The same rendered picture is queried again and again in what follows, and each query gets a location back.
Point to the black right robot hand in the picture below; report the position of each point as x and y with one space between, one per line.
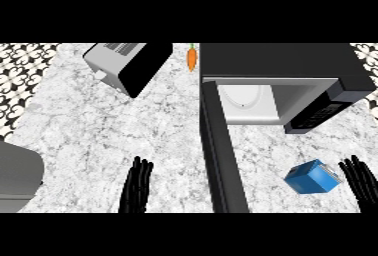
363 183

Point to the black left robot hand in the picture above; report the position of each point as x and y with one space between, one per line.
137 186

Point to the blue milk carton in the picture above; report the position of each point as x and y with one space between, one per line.
311 180

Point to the black microwave door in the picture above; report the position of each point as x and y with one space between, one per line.
222 156

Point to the black microwave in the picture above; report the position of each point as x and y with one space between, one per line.
286 73

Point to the silver toaster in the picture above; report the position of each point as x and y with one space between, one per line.
129 65

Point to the orange carrot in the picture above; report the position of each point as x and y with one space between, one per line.
193 58

